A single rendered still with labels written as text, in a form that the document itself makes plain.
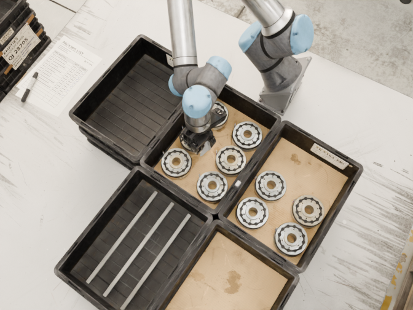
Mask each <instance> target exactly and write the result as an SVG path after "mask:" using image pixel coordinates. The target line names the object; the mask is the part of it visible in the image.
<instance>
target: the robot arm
mask: <svg viewBox="0 0 413 310"><path fill-rule="evenodd" d="M240 1H241V2H242V3H243V5H244V6H245V7H246V8H247V9H248V10H249V11H250V13H251V14H252V15H253V16H254V18H255V19H256V20H257V21H256V22H254V23H253V24H251V25H250V26H249V27H248V28H247V29H246V30H245V31H244V32H243V34H242V35H241V36H240V39H239V41H238V46H239V48H241V50H242V52H243V53H244V54H245V55H246V56H247V57H248V59H249V60H250V61H251V62H252V64H253V65H254V66H255V67H256V68H257V70H258V71H259V72H260V74H261V77H262V80H263V82H264V85H265V87H266V88H267V90H268V91H270V92H279V91H281V90H284V89H285V88H287V87H289V86H290V85H291V84H292V83H293V82H294V81H295V80H296V79H297V78H298V77H299V75H300V73H301V71H302V65H301V63H300V62H299V60H298V59H296V58H294V57H293V56H292V55H299V54H301V53H304V52H306V51H308V50H309V48H310V47H311V45H312V43H313V37H314V29H313V24H312V21H311V19H310V18H309V17H308V16H307V15H305V14H299V15H296V13H295V12H294V11H293V10H292V8H290V7H288V6H285V7H283V5H282V4H281V2H280V1H279V0H240ZM167 7H168V19H169V26H170V39H171V51H172V57H173V69H174V74H173V75H171V77H170V80H169V82H168V85H169V88H170V90H171V92H172V93H173V94H174V95H176V96H179V97H183V110H184V119H185V125H186V128H185V129H184V130H183V132H182V134H181V135H180V136H179V139H180V143H181V142H182V141H184V142H185V143H186V144H185V145H187V144H188V145H189V146H190V148H191V150H192V151H193V152H195V153H197V155H198V154H199V152H201V151H202V152H201V153H200V156H203V155H204V154H205V153H206V152H207V151H209V150H210V149H211V148H212V147H213V146H214V144H215V143H216V139H215V137H214V135H213V131H212V130H211V129H212V128H213V127H215V126H217V125H218V124H220V123H222V122H223V121H225V119H226V116H227V114H226V113H225V112H224V111H223V110H221V109H219V108H215V109H213V110H211V109H212V107H213V106H214V104H215V102H216V100H217V98H218V97H219V94H220V93H221V91H222V89H223V87H224V86H225V84H226V82H227V81H228V78H229V76H230V74H231V72H232V67H231V65H230V63H229V62H228V61H227V60H226V59H225V58H222V57H220V56H216V55H215V56H212V57H210V58H209V60H208V61H207V62H206V65H205V66H203V67H198V60H197V47H196V40H195V26H194V13H193V6H192V0H167ZM182 136H183V137H182Z"/></svg>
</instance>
